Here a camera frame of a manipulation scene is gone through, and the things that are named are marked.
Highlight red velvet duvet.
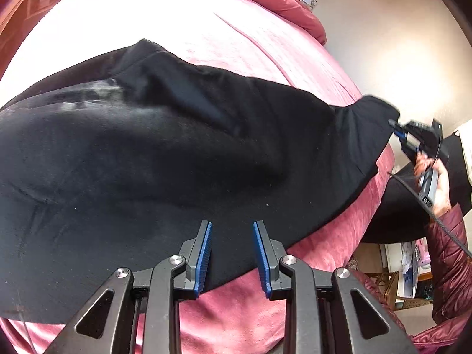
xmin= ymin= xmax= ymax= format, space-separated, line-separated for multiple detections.
xmin=111 ymin=0 xmax=328 ymax=45

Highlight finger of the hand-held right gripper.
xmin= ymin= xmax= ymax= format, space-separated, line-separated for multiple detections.
xmin=398 ymin=136 xmax=422 ymax=155
xmin=388 ymin=118 xmax=408 ymax=136

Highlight black cable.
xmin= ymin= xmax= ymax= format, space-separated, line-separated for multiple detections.
xmin=388 ymin=173 xmax=472 ymax=259

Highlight person's right forearm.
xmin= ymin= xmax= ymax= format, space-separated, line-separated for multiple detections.
xmin=424 ymin=203 xmax=472 ymax=325

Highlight black pants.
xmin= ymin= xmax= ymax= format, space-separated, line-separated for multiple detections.
xmin=0 ymin=39 xmax=401 ymax=323

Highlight pink bed sheet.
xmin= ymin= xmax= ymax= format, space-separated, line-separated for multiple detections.
xmin=0 ymin=0 xmax=397 ymax=354

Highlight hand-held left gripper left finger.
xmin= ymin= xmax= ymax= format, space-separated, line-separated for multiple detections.
xmin=44 ymin=220 xmax=214 ymax=354

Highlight maroon puffer jacket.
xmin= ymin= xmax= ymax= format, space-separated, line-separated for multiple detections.
xmin=359 ymin=269 xmax=472 ymax=354

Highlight wooden chair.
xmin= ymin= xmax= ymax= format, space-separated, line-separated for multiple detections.
xmin=364 ymin=271 xmax=399 ymax=305

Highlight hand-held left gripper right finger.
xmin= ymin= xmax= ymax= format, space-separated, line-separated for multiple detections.
xmin=252 ymin=220 xmax=419 ymax=354

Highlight person's right hand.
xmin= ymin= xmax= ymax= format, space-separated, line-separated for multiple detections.
xmin=413 ymin=153 xmax=453 ymax=215

